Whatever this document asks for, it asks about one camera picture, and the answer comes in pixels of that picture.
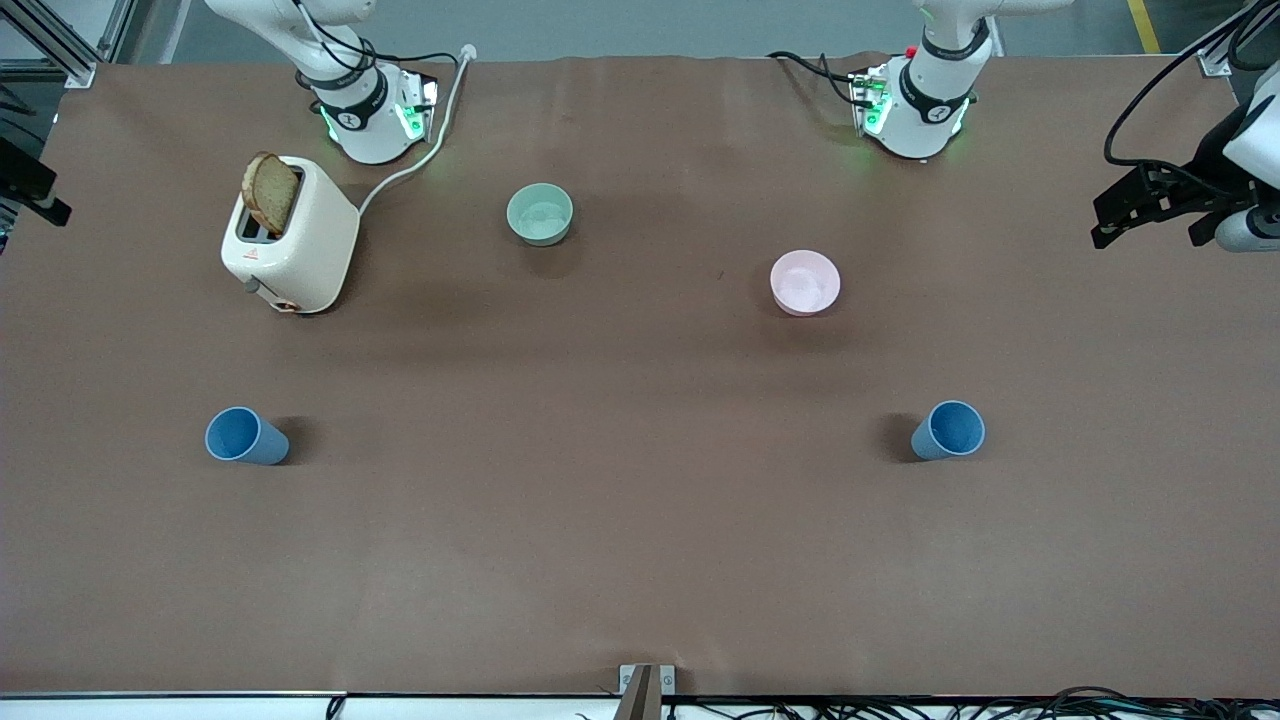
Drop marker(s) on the blue plastic cup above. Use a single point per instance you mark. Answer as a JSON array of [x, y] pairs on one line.
[[950, 430], [245, 437]]

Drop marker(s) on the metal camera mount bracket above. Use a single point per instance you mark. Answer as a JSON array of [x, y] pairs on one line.
[[646, 690]]

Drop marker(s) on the mint green bowl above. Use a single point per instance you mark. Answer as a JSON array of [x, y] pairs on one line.
[[540, 214]]

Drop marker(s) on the brown bread slice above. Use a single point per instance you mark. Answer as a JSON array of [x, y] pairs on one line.
[[270, 192]]

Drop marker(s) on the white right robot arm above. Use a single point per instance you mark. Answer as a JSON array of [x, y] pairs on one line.
[[360, 120]]

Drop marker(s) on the pale pink bowl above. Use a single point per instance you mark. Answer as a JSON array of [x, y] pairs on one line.
[[805, 282]]

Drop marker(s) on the aluminium frame profile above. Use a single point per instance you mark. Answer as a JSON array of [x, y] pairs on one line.
[[70, 45], [1235, 45]]

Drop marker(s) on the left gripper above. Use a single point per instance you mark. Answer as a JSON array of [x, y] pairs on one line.
[[1206, 164]]

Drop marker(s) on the cream white toaster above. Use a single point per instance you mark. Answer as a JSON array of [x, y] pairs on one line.
[[300, 245]]

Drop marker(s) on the brown table cover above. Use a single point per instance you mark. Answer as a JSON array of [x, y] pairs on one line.
[[640, 520]]

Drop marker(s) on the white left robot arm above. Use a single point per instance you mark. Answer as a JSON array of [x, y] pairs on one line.
[[925, 110]]

